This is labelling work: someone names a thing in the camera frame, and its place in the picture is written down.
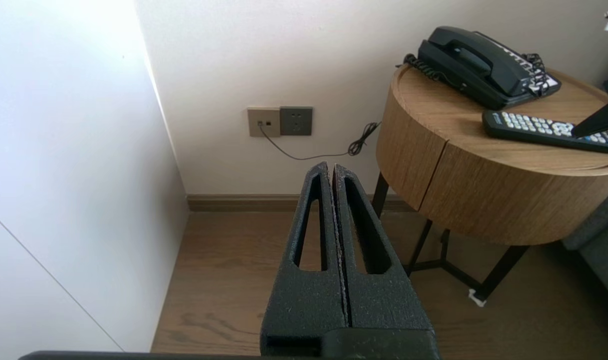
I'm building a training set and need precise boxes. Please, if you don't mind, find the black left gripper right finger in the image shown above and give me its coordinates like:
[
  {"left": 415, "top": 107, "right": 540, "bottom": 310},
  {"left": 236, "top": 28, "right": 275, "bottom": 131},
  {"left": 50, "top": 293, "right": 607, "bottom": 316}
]
[{"left": 332, "top": 163, "right": 434, "bottom": 333}]

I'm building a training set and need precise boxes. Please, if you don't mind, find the dark grey power socket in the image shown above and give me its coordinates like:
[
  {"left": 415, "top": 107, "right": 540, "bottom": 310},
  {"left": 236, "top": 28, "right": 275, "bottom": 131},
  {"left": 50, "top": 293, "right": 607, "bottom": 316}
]
[{"left": 279, "top": 106, "right": 314, "bottom": 137}]

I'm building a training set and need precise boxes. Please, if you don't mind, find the round wooden bedside table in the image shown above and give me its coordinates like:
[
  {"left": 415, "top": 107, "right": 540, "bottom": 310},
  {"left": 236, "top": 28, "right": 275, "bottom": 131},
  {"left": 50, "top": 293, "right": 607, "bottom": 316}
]
[
  {"left": 419, "top": 142, "right": 608, "bottom": 246},
  {"left": 376, "top": 62, "right": 608, "bottom": 301}
]

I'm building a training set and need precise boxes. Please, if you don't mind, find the black telephone handset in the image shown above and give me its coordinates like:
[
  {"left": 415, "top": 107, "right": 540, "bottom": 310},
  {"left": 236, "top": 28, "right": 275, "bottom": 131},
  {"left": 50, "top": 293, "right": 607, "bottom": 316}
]
[{"left": 418, "top": 26, "right": 532, "bottom": 98}]

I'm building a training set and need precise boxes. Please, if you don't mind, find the wall power outlet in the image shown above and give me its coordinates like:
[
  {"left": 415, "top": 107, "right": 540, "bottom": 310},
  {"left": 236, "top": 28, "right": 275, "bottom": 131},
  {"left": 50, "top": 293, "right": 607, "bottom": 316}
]
[{"left": 247, "top": 106, "right": 282, "bottom": 138}]

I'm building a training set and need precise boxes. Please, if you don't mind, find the black remote control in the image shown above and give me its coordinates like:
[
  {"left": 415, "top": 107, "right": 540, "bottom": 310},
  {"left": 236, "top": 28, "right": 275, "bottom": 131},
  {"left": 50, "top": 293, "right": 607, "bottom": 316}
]
[{"left": 482, "top": 110, "right": 608, "bottom": 154}]

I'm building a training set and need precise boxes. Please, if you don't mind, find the black and white telephone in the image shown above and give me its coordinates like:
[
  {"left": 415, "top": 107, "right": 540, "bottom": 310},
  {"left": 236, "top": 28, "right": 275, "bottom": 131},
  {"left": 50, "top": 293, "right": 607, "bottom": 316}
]
[{"left": 446, "top": 42, "right": 563, "bottom": 111}]

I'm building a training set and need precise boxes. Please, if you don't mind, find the thin black wall cable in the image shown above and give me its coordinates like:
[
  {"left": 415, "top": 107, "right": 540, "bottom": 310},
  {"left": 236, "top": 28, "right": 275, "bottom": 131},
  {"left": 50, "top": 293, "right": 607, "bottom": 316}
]
[{"left": 258, "top": 121, "right": 382, "bottom": 161}]

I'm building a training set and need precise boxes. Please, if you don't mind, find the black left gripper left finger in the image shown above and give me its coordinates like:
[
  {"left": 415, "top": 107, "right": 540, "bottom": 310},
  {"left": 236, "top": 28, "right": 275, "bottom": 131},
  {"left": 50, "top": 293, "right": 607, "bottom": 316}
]
[{"left": 260, "top": 161, "right": 349, "bottom": 358}]

